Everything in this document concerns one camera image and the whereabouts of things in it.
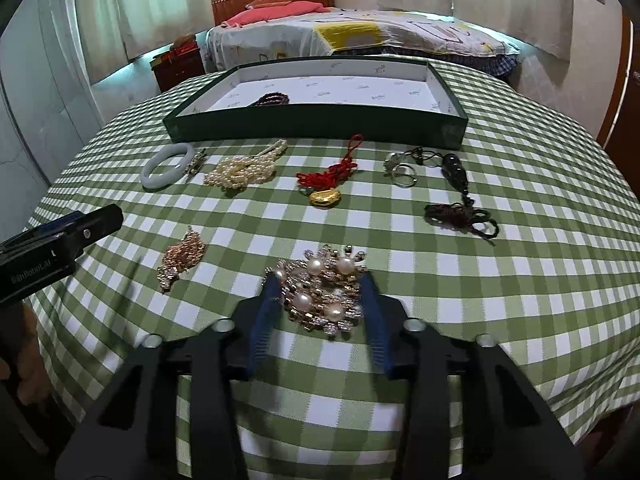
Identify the red pillow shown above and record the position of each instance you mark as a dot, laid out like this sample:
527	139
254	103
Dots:
267	3

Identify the white wardrobe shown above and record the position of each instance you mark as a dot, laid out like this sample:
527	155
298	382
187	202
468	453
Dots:
30	110

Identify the red box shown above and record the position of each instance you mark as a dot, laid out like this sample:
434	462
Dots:
172	52

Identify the small silver brooch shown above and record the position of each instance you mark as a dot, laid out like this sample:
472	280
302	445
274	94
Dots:
195	162

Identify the pearl flower brooch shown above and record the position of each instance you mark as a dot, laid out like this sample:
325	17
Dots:
310	290

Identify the dark pendant with brown tassel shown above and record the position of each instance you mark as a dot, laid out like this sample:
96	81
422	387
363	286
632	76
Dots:
460	215

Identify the rose gold brooch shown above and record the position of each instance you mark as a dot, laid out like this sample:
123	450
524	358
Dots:
185	255

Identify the person's left hand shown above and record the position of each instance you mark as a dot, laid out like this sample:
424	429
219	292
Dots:
25	360

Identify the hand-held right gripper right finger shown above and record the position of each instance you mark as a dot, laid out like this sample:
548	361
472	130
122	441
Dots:
377	320

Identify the pink pillow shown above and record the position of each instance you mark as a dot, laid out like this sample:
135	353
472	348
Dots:
280	14

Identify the green cardboard box tray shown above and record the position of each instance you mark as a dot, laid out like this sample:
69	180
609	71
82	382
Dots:
320	130

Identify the bed with patterned bedspread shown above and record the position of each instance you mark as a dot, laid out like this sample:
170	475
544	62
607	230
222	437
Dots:
400	35

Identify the green checked tablecloth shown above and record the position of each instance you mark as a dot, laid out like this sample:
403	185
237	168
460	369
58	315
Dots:
400	260

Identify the white jade bangle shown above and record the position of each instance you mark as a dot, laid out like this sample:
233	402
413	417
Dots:
148	174

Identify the brown wooden door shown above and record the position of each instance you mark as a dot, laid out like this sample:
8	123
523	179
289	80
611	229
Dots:
620	90

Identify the wooden nightstand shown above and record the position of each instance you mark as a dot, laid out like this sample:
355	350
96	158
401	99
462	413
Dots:
175	72

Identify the wooden headboard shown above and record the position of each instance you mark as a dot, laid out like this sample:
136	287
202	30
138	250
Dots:
225	7

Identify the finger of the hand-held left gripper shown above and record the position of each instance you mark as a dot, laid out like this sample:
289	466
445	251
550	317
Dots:
95	227
62	221

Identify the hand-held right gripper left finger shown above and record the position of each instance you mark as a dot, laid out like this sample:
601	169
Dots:
262	320

